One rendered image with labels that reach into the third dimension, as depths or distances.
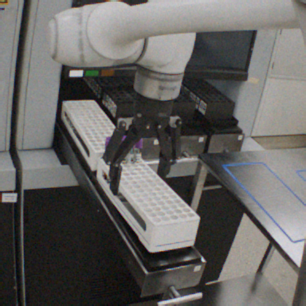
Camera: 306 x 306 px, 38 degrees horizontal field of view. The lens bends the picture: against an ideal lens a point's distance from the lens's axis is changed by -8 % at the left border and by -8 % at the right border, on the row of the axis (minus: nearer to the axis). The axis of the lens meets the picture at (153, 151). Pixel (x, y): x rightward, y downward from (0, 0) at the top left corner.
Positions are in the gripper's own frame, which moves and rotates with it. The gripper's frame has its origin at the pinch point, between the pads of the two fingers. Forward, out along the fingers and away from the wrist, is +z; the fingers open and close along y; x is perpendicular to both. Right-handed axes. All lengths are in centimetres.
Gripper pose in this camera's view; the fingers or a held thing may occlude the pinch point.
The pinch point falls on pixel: (138, 181)
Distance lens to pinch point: 101.8
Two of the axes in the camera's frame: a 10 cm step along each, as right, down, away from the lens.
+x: -4.2, -5.0, 7.6
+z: -1.8, 8.7, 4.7
